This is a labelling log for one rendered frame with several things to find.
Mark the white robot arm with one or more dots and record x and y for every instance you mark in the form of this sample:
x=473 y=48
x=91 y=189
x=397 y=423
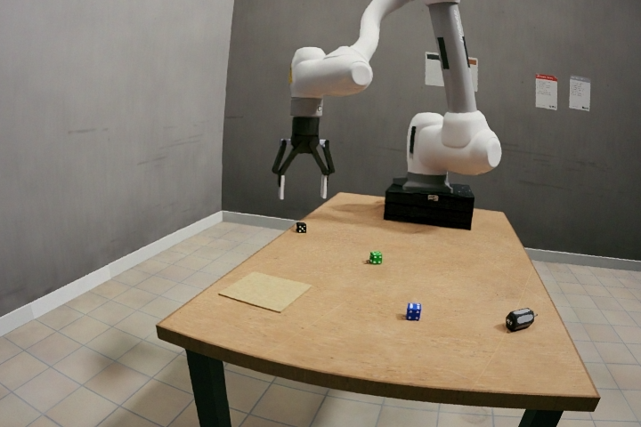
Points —
x=460 y=142

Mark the beige square mat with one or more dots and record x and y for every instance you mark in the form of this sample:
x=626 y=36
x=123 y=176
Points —
x=265 y=291

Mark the blue die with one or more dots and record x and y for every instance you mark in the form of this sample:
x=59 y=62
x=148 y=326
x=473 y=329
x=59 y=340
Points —
x=413 y=311

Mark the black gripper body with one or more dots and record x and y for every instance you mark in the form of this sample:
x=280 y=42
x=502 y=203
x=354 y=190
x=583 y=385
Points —
x=305 y=129

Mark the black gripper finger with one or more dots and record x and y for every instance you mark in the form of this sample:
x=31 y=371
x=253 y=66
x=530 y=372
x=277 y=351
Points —
x=331 y=169
x=286 y=164

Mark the green die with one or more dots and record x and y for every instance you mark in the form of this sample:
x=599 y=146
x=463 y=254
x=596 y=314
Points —
x=375 y=257

